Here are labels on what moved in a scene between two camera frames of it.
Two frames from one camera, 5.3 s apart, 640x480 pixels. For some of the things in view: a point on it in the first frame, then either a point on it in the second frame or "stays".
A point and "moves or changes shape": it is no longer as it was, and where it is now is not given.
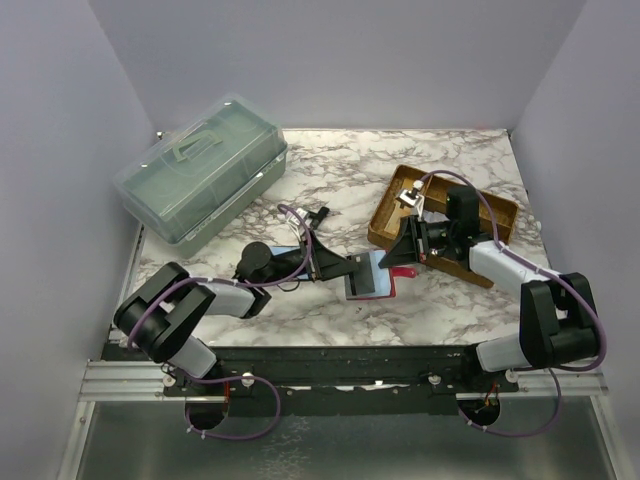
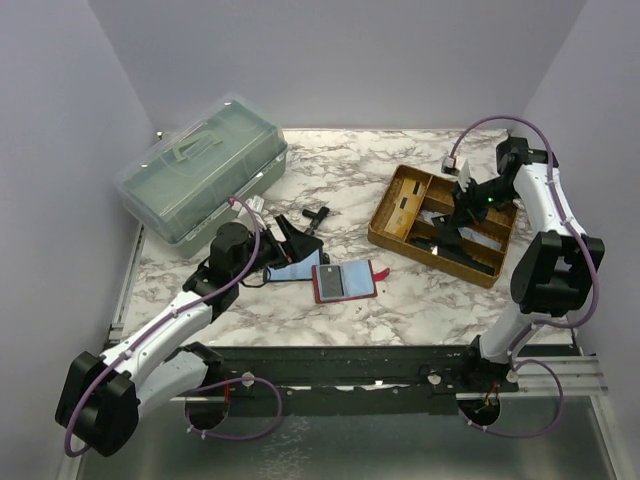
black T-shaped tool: [318, 216] stays
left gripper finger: [328, 264] to [296, 244]
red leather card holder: [371, 281] moves or changes shape
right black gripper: [407, 248] to [465, 212]
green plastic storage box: [195, 183] stays
